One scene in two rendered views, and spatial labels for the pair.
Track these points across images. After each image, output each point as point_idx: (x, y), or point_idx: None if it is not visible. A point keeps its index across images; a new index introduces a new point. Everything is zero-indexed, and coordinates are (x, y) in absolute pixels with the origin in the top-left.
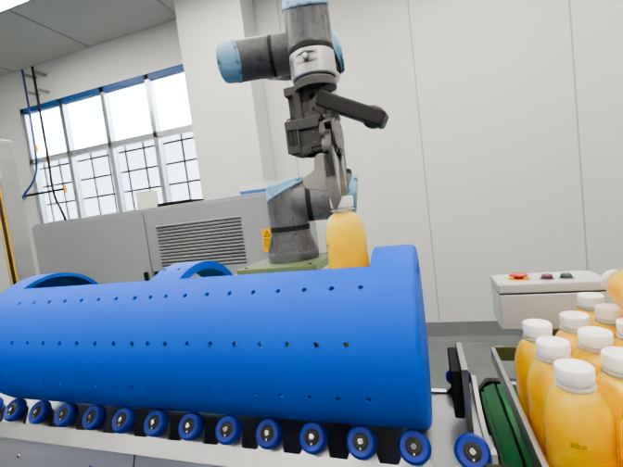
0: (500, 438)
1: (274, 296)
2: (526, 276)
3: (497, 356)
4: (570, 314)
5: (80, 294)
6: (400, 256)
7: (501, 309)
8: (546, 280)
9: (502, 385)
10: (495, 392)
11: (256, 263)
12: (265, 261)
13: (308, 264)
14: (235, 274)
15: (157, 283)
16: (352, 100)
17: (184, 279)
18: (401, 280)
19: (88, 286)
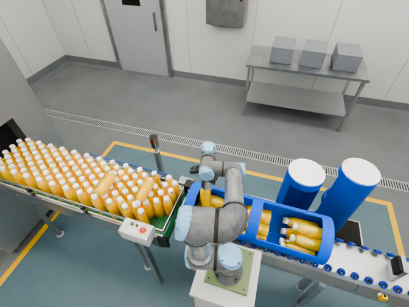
0: (176, 216)
1: (224, 189)
2: (139, 231)
3: (165, 224)
4: (156, 200)
5: (288, 206)
6: (194, 185)
7: (154, 229)
8: (139, 223)
9: (164, 234)
10: (167, 231)
11: (248, 268)
12: (244, 271)
13: (218, 244)
14: (259, 266)
15: (260, 200)
16: (199, 165)
17: (251, 198)
18: (196, 182)
19: (288, 208)
